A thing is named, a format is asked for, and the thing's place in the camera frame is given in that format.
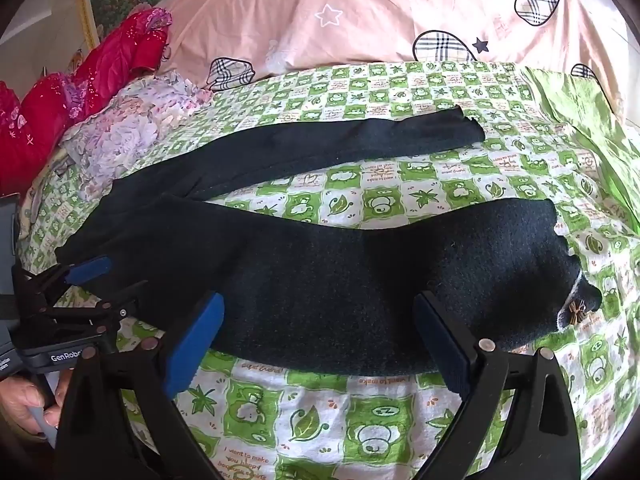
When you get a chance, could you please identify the purple floral cloth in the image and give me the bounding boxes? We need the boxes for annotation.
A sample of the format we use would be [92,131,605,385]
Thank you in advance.
[60,72,214,187]

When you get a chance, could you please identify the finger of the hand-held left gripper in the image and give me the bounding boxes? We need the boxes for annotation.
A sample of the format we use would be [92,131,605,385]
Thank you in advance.
[12,255,113,312]
[30,299,140,335]

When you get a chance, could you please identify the red sequined garment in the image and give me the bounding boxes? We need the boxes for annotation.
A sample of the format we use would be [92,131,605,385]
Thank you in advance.
[0,7,174,199]

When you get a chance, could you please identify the green checkered bed sheet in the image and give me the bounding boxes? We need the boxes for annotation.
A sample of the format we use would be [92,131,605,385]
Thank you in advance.
[15,60,640,480]

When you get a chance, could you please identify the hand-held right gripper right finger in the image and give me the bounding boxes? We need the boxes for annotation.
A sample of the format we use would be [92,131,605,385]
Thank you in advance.
[412,290,583,480]

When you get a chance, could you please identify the person's left hand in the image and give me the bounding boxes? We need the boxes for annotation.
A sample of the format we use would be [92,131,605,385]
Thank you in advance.
[0,374,68,447]

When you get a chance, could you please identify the pink quilt with plaid hearts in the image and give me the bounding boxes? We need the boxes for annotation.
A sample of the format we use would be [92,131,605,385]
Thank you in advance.
[160,0,632,111]

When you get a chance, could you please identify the plain green cloth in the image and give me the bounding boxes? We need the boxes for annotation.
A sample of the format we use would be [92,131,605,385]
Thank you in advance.
[522,66,640,223]

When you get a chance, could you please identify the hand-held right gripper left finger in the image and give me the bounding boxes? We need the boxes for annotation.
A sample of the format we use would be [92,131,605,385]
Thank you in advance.
[52,292,226,480]

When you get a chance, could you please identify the black pants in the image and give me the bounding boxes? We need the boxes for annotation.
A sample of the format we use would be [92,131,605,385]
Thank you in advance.
[55,107,603,378]

